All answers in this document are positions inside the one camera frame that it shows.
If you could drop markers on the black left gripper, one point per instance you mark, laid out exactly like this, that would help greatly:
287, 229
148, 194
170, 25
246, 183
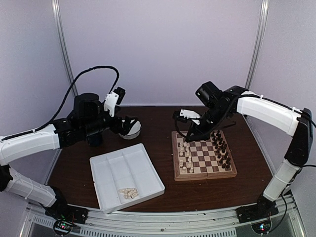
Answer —
127, 121

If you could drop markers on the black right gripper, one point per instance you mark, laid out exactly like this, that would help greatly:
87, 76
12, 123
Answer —
203, 134

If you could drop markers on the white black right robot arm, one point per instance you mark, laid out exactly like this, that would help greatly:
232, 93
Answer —
296, 123

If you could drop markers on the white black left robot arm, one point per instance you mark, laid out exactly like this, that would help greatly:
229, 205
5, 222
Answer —
51, 137

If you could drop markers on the row of dark chess pieces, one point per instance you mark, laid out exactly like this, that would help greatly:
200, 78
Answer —
220, 148

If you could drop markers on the wooden chess board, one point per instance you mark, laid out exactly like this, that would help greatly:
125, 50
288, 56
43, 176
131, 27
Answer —
203, 159

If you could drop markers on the pile of white chess pieces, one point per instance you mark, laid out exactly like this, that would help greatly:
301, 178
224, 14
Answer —
129, 193

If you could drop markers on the white scalloped bowl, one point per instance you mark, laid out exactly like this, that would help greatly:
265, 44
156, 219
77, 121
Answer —
133, 133

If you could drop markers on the dark blue cup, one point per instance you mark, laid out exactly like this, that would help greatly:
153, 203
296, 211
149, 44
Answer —
95, 140

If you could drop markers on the white compartment tray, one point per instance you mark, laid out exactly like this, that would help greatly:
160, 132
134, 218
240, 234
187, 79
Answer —
129, 167

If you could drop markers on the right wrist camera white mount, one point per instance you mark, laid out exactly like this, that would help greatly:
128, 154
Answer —
187, 115

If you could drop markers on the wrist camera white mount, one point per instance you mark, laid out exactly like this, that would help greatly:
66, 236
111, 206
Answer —
187, 115
112, 99

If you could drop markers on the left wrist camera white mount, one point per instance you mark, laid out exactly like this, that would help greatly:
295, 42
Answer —
112, 99

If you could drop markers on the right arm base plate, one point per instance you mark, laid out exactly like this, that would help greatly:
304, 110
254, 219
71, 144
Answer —
255, 212

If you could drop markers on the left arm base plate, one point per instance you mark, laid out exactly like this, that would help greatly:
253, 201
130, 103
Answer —
72, 215

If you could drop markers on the aluminium front frame rail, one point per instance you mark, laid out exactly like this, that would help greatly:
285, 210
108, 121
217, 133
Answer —
210, 223

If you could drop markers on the left aluminium corner post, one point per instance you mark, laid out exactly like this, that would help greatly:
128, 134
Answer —
62, 40

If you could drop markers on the aluminium corner post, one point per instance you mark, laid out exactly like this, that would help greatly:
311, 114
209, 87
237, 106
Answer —
262, 22
62, 40

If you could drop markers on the right aluminium corner post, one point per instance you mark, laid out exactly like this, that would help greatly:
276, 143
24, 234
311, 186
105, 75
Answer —
262, 22

